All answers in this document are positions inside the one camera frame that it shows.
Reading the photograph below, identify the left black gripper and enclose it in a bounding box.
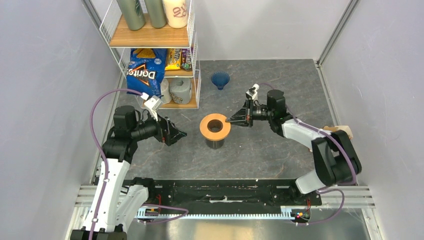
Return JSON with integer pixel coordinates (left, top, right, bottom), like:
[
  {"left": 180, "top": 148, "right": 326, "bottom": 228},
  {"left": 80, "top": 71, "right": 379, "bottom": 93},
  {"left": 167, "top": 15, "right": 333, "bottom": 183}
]
[{"left": 130, "top": 108, "right": 187, "bottom": 146}]

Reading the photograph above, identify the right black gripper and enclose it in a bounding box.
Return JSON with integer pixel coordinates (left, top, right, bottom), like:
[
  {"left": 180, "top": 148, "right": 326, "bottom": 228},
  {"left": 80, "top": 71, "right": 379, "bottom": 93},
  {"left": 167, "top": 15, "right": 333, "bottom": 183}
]
[{"left": 226, "top": 97, "right": 274, "bottom": 128}]

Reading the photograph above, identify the glass coffee carafe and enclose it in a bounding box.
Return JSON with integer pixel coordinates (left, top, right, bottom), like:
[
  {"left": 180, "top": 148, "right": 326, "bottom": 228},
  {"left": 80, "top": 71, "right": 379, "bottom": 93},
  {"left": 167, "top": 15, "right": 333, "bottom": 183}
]
[{"left": 205, "top": 139, "right": 225, "bottom": 150}]

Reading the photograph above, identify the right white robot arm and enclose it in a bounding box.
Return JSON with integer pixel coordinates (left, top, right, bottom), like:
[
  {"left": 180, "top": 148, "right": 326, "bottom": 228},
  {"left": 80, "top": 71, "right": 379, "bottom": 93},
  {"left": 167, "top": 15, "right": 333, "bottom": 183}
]
[{"left": 226, "top": 87, "right": 362, "bottom": 205}]

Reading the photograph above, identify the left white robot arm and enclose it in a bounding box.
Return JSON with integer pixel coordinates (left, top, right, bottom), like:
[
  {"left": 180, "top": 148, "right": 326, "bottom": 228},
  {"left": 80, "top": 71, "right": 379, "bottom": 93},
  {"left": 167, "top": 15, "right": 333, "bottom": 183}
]
[{"left": 70, "top": 105, "right": 187, "bottom": 240}]

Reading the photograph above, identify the brown paper coffee filter pack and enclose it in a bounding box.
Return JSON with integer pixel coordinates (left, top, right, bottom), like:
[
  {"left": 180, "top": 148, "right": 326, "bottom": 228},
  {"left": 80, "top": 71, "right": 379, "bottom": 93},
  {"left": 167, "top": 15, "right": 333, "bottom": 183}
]
[{"left": 322, "top": 125, "right": 353, "bottom": 140}]

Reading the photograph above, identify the grey toilet paper roll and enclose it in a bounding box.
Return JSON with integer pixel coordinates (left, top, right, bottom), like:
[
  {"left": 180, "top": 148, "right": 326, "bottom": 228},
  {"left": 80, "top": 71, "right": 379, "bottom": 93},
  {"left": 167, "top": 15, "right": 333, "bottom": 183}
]
[{"left": 169, "top": 78, "right": 192, "bottom": 105}]

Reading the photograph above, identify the white toilet paper roll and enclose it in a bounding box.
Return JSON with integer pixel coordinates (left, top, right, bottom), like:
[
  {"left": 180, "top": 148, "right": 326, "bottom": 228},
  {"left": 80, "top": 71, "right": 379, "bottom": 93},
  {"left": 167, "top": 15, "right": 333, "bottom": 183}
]
[{"left": 160, "top": 78, "right": 172, "bottom": 104}]

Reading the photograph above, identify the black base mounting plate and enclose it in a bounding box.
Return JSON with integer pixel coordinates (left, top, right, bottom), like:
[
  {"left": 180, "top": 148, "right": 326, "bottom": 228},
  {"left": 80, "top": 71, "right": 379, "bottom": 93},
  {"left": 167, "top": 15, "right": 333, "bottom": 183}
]
[{"left": 122, "top": 177, "right": 323, "bottom": 216}]

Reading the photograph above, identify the blue Doritos chip bag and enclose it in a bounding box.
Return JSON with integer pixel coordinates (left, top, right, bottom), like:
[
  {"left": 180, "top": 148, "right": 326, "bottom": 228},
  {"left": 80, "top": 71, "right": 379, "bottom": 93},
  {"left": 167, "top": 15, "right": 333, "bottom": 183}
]
[{"left": 126, "top": 48, "right": 167, "bottom": 98}]

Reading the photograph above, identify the dark brown candy bag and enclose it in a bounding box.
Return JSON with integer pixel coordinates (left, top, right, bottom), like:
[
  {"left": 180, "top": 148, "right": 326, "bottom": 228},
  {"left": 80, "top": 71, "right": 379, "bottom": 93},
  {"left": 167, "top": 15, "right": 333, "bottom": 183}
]
[{"left": 180, "top": 48, "right": 193, "bottom": 72}]

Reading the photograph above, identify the yellow M&M candy bag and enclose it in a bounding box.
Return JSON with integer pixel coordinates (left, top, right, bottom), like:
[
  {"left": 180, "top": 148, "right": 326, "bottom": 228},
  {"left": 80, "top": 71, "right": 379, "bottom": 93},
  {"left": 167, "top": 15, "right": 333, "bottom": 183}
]
[{"left": 165, "top": 48, "right": 182, "bottom": 71}]

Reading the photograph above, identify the cream white bottle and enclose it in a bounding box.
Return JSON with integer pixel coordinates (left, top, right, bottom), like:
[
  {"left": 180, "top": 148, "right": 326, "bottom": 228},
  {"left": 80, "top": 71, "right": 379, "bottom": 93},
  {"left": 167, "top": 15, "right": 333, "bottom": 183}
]
[{"left": 163, "top": 0, "right": 188, "bottom": 29}]

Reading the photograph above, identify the right green bottle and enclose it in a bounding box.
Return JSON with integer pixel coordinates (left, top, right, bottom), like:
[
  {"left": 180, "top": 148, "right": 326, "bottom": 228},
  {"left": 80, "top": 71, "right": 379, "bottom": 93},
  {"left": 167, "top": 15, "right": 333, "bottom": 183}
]
[{"left": 144, "top": 0, "right": 167, "bottom": 29}]

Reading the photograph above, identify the green bottle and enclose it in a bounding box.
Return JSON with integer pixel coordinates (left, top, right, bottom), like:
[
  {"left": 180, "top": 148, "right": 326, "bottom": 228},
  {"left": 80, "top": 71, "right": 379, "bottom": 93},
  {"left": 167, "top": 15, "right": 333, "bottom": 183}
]
[
  {"left": 144, "top": 0, "right": 167, "bottom": 29},
  {"left": 116, "top": 0, "right": 146, "bottom": 31}
]

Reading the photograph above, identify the left green bottle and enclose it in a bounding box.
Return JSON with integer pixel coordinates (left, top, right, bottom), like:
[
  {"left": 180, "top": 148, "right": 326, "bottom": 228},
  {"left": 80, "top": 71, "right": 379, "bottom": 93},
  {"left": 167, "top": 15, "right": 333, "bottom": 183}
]
[{"left": 116, "top": 0, "right": 146, "bottom": 31}]

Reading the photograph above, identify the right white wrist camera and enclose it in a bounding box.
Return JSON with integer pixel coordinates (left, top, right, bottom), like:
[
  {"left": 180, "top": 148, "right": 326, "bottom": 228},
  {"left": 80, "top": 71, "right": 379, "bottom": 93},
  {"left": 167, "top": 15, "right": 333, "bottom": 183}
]
[{"left": 245, "top": 83, "right": 260, "bottom": 101}]

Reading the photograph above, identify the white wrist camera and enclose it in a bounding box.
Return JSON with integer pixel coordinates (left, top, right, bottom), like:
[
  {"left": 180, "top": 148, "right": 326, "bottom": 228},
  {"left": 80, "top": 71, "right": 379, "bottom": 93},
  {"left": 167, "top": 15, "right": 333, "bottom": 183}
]
[
  {"left": 245, "top": 83, "right": 260, "bottom": 101},
  {"left": 141, "top": 92, "right": 163, "bottom": 122}
]

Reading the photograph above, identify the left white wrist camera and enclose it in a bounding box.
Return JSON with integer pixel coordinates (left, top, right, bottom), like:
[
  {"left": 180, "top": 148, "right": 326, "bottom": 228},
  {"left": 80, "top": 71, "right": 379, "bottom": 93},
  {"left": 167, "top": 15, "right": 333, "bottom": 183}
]
[{"left": 141, "top": 92, "right": 163, "bottom": 122}]

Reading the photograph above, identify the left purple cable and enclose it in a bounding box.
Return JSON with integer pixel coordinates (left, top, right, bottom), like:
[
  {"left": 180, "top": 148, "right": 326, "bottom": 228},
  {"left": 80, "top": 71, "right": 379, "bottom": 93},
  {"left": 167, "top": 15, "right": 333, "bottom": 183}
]
[{"left": 87, "top": 88, "right": 190, "bottom": 240}]

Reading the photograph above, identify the white slotted cable duct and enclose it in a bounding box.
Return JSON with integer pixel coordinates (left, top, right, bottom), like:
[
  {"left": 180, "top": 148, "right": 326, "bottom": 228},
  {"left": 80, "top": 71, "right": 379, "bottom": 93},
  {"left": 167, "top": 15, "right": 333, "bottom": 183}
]
[{"left": 135, "top": 207, "right": 311, "bottom": 221}]

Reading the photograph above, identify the white wire shelf rack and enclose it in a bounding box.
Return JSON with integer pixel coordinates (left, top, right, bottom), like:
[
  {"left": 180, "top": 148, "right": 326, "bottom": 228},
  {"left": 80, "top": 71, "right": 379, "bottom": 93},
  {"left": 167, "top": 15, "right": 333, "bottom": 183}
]
[{"left": 99, "top": 0, "right": 202, "bottom": 109}]

